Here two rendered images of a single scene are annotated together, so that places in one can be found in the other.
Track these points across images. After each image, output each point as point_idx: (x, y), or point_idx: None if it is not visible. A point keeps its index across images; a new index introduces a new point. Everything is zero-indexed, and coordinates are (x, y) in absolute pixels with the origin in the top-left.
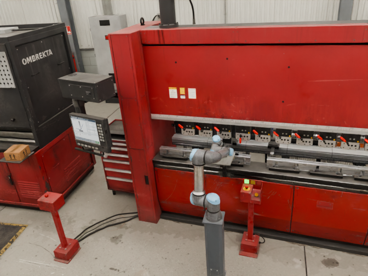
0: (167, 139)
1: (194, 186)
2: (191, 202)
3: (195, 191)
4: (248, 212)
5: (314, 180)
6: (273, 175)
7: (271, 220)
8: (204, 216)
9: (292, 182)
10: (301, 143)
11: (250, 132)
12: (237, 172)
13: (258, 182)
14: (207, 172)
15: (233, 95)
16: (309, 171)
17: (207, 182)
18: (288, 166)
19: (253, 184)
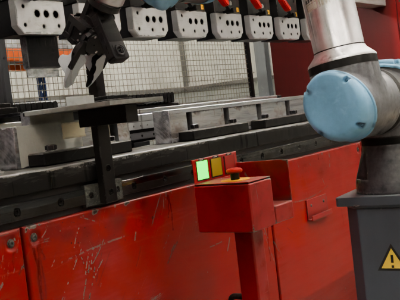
0: None
1: (342, 16)
2: (370, 105)
3: (355, 45)
4: (259, 291)
5: (290, 130)
6: (224, 143)
7: None
8: (387, 195)
9: (261, 155)
10: (225, 29)
11: None
12: (141, 166)
13: (229, 159)
14: (42, 206)
15: None
16: (250, 126)
17: (49, 269)
18: (213, 122)
19: (218, 175)
